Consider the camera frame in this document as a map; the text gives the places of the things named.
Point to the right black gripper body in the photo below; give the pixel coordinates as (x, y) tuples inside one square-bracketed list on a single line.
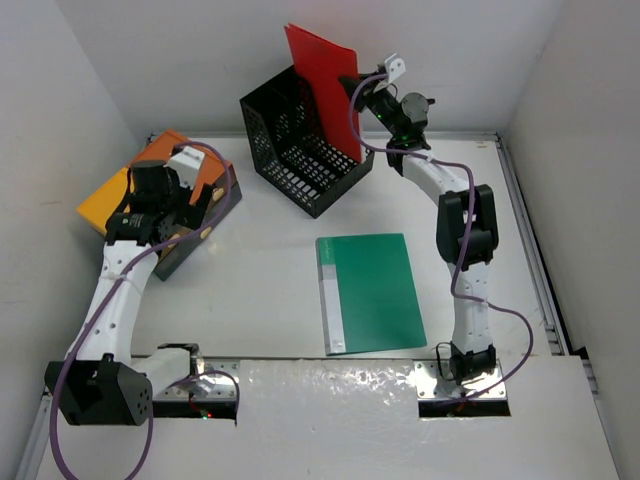
[(383, 105)]

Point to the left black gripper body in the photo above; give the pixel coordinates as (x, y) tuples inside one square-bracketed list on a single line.
[(175, 202)]

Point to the red folder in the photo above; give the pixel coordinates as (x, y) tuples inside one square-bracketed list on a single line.
[(321, 63)]

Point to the orange drawer cabinet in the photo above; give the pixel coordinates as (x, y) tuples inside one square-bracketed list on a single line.
[(212, 171)]

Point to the black file organizer rack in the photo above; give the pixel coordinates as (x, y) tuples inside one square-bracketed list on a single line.
[(289, 148)]

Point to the green clip folder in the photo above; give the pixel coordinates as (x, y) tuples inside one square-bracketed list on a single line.
[(368, 296)]

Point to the yellow drawer cabinet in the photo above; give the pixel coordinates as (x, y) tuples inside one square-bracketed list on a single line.
[(100, 205)]

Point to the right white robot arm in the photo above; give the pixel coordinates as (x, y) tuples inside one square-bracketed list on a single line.
[(466, 226)]

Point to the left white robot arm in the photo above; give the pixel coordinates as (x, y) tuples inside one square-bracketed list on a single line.
[(98, 383)]

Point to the white foreground board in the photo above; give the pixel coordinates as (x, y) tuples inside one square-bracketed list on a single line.
[(359, 420)]

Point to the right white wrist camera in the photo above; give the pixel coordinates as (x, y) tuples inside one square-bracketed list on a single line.
[(390, 70)]

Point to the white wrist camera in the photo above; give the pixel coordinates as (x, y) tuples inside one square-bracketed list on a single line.
[(390, 70), (187, 163)]

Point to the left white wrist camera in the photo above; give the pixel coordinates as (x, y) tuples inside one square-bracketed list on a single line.
[(187, 163)]

